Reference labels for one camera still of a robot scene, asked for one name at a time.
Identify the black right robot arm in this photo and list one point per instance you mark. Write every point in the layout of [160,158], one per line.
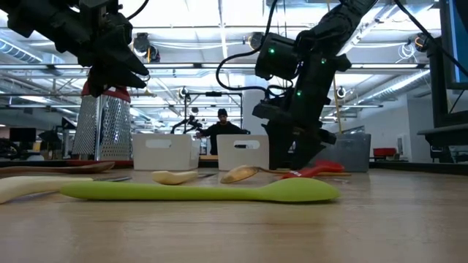
[347,18]

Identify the grey translucent plastic bin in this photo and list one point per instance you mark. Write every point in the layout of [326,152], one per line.
[351,153]

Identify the black computer monitor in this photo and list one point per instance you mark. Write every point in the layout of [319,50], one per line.
[455,36]

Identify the grey computer desk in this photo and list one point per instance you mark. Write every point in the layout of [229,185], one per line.
[438,135]

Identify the black background rig frame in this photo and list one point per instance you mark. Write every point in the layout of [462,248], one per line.
[214,94]

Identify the red silicone spoon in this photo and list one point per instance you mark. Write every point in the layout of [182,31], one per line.
[329,167]

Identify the white plastic bin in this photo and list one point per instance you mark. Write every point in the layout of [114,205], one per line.
[164,157]
[237,160]

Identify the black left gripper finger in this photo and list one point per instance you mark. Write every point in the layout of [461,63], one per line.
[126,60]
[126,80]

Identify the red background container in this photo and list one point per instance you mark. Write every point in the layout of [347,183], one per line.
[384,151]

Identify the dark brown wooden spoon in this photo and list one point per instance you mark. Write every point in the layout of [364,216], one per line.
[73,168]

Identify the white building column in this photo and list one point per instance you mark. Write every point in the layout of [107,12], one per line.
[256,124]

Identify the person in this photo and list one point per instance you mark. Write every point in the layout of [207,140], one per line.
[221,131]

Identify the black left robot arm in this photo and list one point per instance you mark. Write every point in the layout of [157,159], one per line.
[18,14]

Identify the black aluminium table frame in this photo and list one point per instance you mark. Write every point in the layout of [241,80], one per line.
[420,167]

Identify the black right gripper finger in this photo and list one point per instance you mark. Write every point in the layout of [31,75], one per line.
[305,153]
[279,146]

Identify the green silicone spoon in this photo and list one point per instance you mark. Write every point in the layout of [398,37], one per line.
[219,191]

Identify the small dark background monitor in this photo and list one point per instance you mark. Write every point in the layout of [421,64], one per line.
[22,135]

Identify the black background robot arm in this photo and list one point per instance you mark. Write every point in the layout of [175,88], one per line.
[186,124]

